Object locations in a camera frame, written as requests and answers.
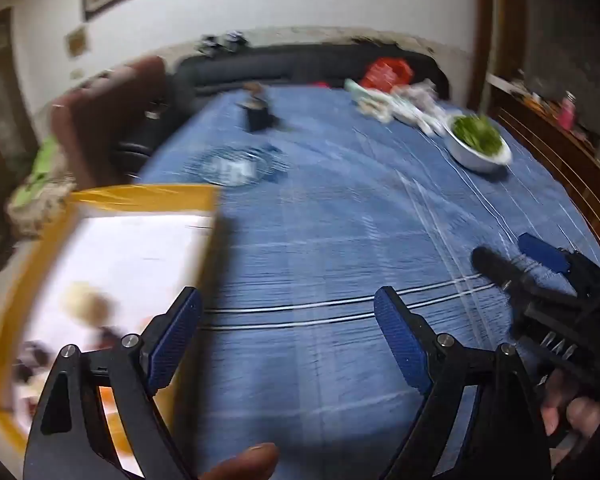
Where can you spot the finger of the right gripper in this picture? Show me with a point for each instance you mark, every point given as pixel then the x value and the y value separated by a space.
pixel 518 284
pixel 545 254

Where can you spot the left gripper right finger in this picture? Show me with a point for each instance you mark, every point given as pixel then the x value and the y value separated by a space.
pixel 505 437

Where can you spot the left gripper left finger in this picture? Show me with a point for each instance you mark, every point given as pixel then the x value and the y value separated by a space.
pixel 70 437

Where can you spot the yellow box with white interior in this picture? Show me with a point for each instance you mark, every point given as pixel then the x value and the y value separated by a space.
pixel 115 258

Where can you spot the person's right hand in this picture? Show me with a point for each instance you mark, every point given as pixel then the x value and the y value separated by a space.
pixel 582 413

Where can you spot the person's left hand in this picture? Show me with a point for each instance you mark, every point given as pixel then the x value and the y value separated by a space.
pixel 256 463

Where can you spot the wooden side cabinet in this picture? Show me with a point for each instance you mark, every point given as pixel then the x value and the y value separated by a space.
pixel 558 150

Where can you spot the white bowl of greens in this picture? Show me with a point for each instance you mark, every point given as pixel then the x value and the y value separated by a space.
pixel 476 144

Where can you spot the white and green cloth pile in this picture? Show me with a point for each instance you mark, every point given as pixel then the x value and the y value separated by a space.
pixel 416 105

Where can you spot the blue plaid tablecloth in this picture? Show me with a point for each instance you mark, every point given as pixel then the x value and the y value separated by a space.
pixel 316 215

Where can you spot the red plastic bag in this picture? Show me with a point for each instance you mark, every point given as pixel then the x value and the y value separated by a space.
pixel 386 73

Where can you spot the green patterned cushion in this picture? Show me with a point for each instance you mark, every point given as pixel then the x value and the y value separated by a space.
pixel 42 194

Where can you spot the brown armchair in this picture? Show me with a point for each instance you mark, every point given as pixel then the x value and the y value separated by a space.
pixel 89 120

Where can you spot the black clamp devices on sofa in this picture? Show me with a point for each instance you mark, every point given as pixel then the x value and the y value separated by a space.
pixel 231 42

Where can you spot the black leather sofa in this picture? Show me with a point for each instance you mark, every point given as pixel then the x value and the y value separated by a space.
pixel 198 79

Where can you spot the small wall plaque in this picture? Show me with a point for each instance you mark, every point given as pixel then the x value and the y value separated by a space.
pixel 76 42

